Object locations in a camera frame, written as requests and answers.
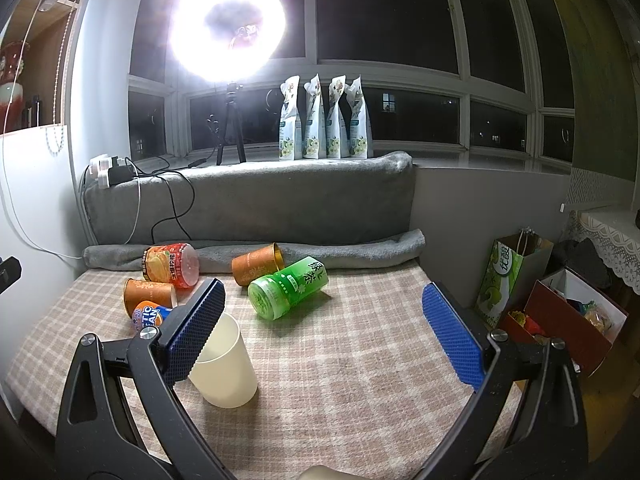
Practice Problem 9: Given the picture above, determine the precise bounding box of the green tea bottle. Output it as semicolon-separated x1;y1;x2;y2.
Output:
247;256;331;321

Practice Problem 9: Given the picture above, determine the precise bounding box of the red snack print cup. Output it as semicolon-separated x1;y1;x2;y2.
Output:
141;242;201;289

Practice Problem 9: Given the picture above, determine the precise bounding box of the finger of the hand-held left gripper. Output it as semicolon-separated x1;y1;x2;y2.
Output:
0;256;22;297

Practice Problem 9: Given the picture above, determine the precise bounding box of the red cardboard box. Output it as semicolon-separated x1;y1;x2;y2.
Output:
502;267;630;378

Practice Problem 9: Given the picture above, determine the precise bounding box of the plaid blanket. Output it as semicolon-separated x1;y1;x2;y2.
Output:
7;260;531;467

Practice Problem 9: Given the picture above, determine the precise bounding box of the cream plastic cup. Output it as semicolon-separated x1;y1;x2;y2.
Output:
189;312;259;407

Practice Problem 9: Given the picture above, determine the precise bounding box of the orange paper cup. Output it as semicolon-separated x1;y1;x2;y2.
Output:
231;243;286;287
123;278;178;317

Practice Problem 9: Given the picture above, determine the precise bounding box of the orange and blue soda cup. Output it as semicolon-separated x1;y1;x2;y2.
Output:
131;300;173;334

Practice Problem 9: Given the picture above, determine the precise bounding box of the wooden shelf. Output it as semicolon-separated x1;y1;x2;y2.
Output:
0;0;101;136

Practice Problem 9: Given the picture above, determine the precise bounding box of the red and white vase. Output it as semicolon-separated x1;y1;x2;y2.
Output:
0;40;26;133

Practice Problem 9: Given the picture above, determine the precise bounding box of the black tripod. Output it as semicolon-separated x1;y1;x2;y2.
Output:
207;80;248;166

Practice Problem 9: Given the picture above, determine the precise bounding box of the black charger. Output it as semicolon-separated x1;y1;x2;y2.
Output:
107;157;139;186

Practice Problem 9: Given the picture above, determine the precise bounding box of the white lace cloth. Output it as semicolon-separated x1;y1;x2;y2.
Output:
567;207;640;297

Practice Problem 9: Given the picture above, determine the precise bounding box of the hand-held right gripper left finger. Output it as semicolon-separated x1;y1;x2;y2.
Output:
56;277;236;480

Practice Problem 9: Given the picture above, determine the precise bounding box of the yellow-green curtain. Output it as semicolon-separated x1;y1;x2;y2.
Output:
542;0;640;173

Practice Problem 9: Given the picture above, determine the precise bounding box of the rolled grey blanket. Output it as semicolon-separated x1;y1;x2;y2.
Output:
82;229;426;282

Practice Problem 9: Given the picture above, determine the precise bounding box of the white stand-up pouch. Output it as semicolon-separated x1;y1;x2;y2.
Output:
325;75;350;160
278;76;303;162
347;76;374;159
301;74;326;161

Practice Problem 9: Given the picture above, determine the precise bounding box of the green paper bag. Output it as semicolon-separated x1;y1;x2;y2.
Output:
474;232;554;331

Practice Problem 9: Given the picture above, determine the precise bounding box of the white power strip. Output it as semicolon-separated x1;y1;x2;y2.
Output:
89;156;121;189

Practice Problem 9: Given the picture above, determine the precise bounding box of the ring light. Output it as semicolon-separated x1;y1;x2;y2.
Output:
170;0;290;82

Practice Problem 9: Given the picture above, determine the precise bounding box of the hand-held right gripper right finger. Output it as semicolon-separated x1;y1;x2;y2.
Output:
407;282;590;480

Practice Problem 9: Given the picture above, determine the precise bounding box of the white bead cord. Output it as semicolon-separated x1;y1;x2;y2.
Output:
44;0;71;155

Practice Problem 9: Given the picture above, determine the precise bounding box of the black cable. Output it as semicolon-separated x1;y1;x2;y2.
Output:
125;156;207;247

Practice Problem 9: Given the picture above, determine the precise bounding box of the yellow snack packet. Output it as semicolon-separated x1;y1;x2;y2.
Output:
581;301;614;337

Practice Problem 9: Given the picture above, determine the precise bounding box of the white cable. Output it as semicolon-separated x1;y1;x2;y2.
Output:
0;0;86;261

